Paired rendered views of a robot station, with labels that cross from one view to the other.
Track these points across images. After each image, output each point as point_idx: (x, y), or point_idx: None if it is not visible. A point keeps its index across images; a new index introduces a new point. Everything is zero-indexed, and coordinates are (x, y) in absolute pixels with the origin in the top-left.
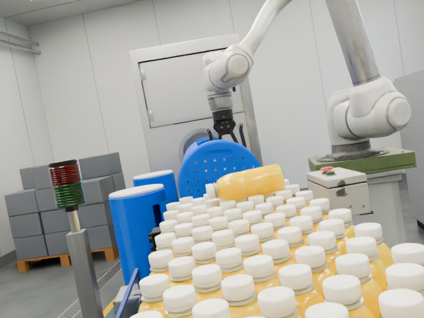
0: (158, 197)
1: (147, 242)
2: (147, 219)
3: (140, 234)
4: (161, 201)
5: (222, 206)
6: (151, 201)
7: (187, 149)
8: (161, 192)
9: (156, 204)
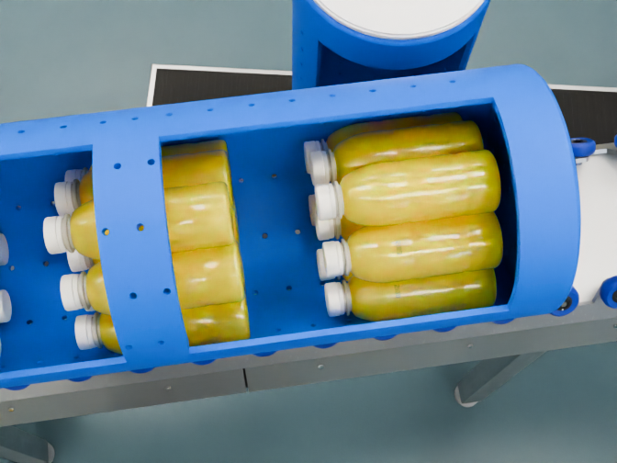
0: (342, 44)
1: (297, 72)
2: (303, 46)
3: (293, 43)
4: (353, 60)
5: None
6: (319, 32)
7: (375, 85)
8: (369, 47)
9: (330, 49)
